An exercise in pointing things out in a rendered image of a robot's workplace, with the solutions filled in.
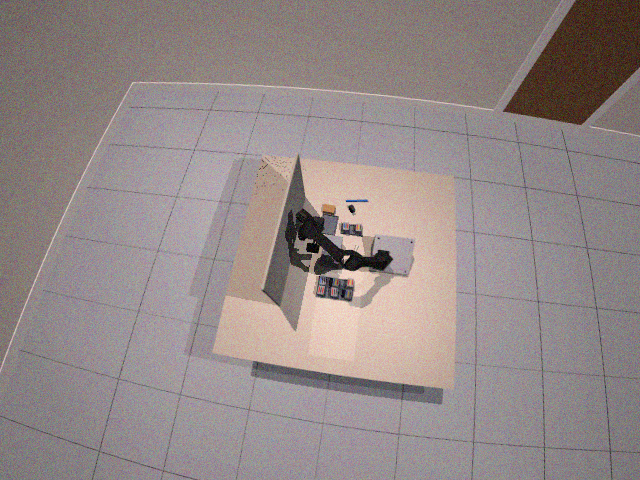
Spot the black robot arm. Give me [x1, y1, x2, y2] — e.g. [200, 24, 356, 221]
[295, 208, 393, 271]

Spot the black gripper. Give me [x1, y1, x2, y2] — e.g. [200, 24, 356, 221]
[306, 216, 325, 253]

